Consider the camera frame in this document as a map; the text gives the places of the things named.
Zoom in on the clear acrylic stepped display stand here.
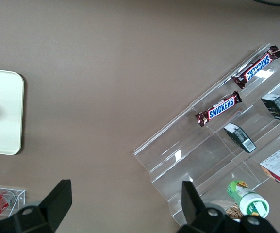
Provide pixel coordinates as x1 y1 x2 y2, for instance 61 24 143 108
133 43 280 225

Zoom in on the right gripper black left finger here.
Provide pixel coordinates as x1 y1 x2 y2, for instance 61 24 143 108
0 179 72 233

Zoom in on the black cable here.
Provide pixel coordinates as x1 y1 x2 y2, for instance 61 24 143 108
251 0 280 7

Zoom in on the clear acrylic bottle rack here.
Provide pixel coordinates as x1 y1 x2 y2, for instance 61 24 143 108
0 185 26 219

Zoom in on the Snickers chocolate bar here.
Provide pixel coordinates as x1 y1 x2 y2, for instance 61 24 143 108
231 45 280 90
194 90 243 128

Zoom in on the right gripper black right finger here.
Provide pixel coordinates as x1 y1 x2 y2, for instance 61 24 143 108
176 181 280 233

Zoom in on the light wicker basket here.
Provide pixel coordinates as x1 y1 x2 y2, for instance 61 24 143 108
223 201 244 223

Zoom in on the green bottle with white cap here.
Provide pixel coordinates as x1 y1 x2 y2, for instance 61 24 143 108
227 179 270 219

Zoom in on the cream plastic tray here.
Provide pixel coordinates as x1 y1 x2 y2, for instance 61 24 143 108
0 67 25 156

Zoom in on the small black carton box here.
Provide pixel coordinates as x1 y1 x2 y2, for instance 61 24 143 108
223 122 257 153
261 94 280 124

